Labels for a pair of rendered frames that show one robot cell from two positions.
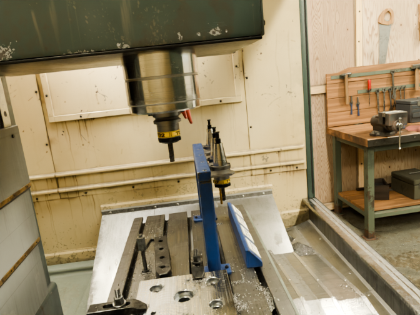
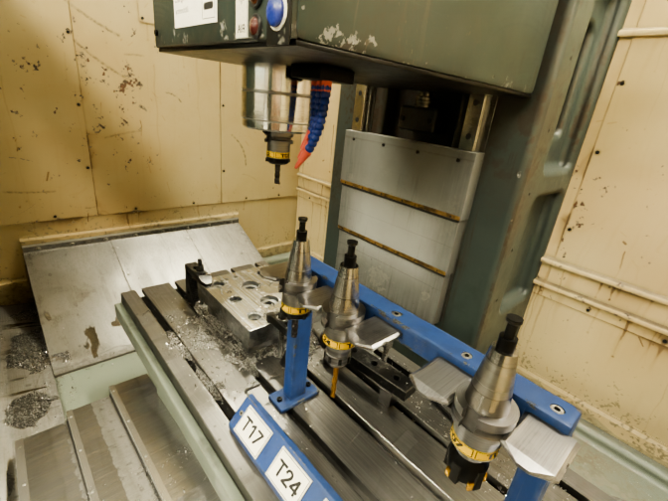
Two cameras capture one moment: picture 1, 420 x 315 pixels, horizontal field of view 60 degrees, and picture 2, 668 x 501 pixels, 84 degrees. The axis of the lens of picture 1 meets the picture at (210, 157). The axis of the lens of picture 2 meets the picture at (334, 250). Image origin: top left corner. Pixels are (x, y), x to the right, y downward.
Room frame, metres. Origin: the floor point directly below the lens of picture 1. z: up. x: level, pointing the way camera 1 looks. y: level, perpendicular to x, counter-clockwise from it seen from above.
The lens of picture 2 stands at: (1.54, -0.34, 1.50)
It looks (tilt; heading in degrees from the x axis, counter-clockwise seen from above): 22 degrees down; 139
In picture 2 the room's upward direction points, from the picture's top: 6 degrees clockwise
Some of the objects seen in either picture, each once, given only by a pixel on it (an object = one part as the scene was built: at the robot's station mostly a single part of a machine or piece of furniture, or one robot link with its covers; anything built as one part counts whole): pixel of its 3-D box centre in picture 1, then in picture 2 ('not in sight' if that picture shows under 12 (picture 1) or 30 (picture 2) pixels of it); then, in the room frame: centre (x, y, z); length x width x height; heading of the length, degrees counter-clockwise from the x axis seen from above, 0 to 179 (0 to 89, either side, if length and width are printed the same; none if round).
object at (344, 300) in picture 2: (215, 147); (346, 286); (1.20, -0.02, 1.26); 0.04 x 0.04 x 0.07
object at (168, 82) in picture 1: (162, 82); (280, 99); (0.82, 0.09, 1.49); 0.16 x 0.16 x 0.12
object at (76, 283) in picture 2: not in sight; (178, 284); (0.15, 0.04, 0.75); 0.89 x 0.67 x 0.26; 93
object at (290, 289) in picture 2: (220, 168); (297, 283); (1.09, -0.03, 1.21); 0.06 x 0.06 x 0.03
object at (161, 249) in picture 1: (162, 262); (362, 367); (1.07, 0.18, 0.93); 0.26 x 0.05 x 0.06; 8
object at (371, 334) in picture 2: not in sight; (370, 333); (1.26, -0.02, 1.21); 0.07 x 0.05 x 0.01; 93
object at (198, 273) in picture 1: (198, 272); (283, 332); (0.91, 0.06, 0.97); 0.13 x 0.03 x 0.15; 3
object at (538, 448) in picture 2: not in sight; (537, 447); (1.48, -0.01, 1.21); 0.07 x 0.05 x 0.01; 93
